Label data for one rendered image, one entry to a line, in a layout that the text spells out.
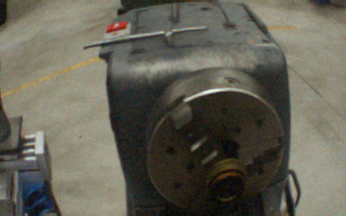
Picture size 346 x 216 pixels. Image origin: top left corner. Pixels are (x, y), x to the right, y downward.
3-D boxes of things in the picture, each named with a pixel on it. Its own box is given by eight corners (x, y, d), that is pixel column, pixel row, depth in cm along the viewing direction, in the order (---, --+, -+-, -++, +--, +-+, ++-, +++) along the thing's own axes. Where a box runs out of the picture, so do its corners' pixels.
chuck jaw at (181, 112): (204, 151, 134) (167, 111, 129) (223, 136, 132) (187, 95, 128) (208, 175, 123) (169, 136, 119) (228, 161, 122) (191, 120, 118)
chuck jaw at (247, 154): (235, 140, 133) (279, 128, 133) (236, 159, 135) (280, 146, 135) (239, 164, 123) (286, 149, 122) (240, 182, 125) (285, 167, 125)
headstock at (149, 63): (124, 116, 209) (113, 12, 193) (265, 97, 208) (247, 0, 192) (125, 208, 155) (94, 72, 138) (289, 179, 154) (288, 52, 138)
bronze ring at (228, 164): (201, 157, 125) (203, 179, 116) (245, 147, 124) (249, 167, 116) (205, 192, 129) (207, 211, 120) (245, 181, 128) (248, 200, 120)
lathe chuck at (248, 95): (143, 193, 145) (152, 65, 132) (263, 191, 147) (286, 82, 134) (144, 209, 136) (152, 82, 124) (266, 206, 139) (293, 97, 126)
